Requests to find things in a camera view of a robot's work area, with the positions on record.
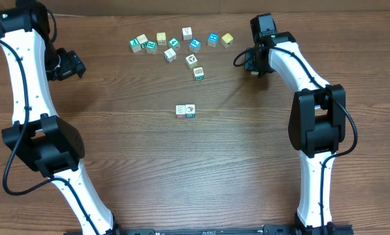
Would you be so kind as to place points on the green 4 wooden block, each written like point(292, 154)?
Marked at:
point(174, 43)

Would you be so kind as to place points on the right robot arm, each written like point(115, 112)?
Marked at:
point(316, 125)

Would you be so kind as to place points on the blue P wooden block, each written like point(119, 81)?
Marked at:
point(195, 45)

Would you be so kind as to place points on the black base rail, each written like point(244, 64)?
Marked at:
point(265, 230)

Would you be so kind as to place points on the green J wooden block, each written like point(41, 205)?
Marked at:
point(135, 45)

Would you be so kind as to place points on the yellow top right block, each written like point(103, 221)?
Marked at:
point(227, 40)

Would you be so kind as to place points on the cardboard backdrop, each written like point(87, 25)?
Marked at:
point(148, 7)

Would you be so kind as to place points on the plain white top block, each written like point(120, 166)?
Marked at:
point(187, 33)

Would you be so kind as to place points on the yellow top left block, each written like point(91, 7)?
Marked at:
point(161, 39)

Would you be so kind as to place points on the green B wooden block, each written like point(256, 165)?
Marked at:
point(198, 73)

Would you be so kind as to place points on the plain wood green-side block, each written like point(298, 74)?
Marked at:
point(142, 39)

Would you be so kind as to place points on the blue top wooden block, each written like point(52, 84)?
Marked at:
point(213, 40)

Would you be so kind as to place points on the yellow edged animal block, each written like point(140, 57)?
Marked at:
point(191, 61)

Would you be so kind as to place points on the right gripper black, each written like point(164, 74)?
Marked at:
point(250, 63)

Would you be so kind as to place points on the blue edged squirrel block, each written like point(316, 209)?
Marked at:
point(190, 110)

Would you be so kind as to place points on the red letter wooden block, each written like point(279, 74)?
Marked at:
point(180, 111)

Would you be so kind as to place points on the green R wooden block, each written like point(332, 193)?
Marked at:
point(151, 47)

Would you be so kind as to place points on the blue edged plain block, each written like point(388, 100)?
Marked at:
point(170, 55)

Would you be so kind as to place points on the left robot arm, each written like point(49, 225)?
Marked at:
point(43, 141)

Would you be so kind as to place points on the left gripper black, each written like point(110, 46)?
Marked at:
point(72, 64)

